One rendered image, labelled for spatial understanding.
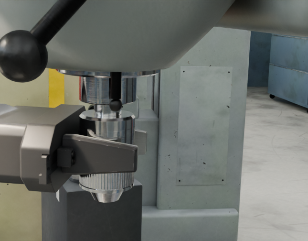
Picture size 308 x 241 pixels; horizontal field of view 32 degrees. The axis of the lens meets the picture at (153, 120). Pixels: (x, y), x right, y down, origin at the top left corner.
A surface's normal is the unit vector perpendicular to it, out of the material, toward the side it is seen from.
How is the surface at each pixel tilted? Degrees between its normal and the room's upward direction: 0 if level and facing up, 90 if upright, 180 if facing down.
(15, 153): 90
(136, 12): 118
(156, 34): 125
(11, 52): 77
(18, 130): 64
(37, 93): 90
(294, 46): 90
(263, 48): 90
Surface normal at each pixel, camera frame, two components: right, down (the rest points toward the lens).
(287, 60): -0.98, 0.01
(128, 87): 0.73, 0.15
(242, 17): -0.88, 0.46
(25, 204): 0.20, 0.20
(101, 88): -0.15, 0.19
